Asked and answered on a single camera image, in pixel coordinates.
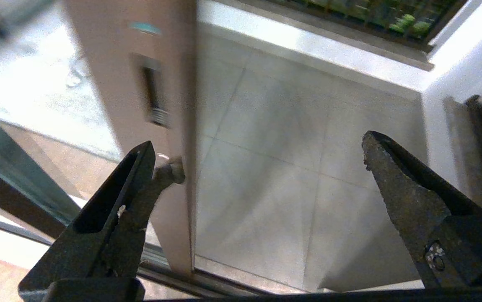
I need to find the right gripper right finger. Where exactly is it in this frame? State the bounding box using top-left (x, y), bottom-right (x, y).
top-left (362, 130), bottom-right (482, 290)

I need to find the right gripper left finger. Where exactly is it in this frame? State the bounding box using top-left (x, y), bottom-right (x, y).
top-left (18, 141), bottom-right (186, 291)

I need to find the sliding glass door brown frame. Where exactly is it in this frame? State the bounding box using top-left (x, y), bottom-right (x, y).
top-left (0, 0), bottom-right (197, 277)

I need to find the short brown stone sill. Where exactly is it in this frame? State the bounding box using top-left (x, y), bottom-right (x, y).
top-left (442, 96), bottom-right (482, 214)

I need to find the long brown stone sill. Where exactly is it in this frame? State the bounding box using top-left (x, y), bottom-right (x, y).
top-left (220, 0), bottom-right (434, 71)

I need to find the black balcony railing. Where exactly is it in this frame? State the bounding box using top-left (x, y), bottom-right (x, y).
top-left (241, 0), bottom-right (476, 49)

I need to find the fixed glass panel brown frame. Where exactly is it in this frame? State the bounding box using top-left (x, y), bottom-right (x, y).
top-left (0, 99), bottom-right (84, 242)

